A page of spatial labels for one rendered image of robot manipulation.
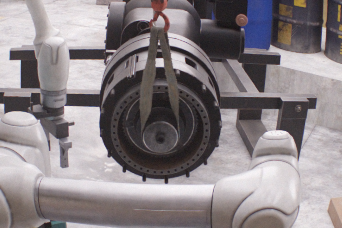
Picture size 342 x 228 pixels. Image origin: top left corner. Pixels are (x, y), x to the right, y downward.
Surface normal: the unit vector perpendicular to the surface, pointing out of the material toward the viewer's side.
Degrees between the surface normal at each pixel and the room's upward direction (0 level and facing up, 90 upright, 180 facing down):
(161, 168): 4
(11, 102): 90
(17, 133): 47
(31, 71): 90
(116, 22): 56
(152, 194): 29
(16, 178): 33
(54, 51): 73
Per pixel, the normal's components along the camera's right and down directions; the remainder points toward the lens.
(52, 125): -0.80, 0.15
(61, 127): 0.59, 0.30
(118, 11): 0.06, -0.60
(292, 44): -0.29, 0.30
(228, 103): 0.11, 0.34
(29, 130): 0.59, -0.40
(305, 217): 0.06, -0.94
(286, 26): -0.53, 0.26
